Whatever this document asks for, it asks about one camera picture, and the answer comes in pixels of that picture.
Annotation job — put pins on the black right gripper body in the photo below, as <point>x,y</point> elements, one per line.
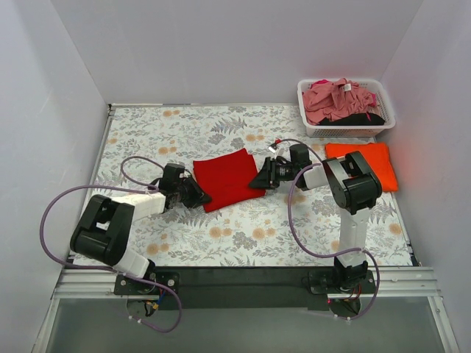
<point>272,173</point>

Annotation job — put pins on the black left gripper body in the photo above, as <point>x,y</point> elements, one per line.
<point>192,191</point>

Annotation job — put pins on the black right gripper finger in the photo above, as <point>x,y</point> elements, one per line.
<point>267,171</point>
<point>262,182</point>

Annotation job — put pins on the red t shirt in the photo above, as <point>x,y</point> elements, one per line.
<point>226,179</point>

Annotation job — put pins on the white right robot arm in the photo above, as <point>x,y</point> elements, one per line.
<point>355,189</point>

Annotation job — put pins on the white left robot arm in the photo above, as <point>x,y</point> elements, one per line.
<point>103,230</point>

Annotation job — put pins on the white plastic laundry basket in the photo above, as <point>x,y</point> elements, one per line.
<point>383,109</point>

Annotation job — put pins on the pink garments in basket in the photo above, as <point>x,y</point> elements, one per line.
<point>333,101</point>

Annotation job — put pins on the black garment in basket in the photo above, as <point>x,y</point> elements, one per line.
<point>358,119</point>

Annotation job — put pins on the folded orange t shirt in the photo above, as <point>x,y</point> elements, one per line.
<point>377,156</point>

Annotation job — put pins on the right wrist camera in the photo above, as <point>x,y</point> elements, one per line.
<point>275,148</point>

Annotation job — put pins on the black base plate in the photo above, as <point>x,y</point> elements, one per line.
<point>245,287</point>

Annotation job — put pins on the aluminium frame rail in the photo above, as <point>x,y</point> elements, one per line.
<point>405,314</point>

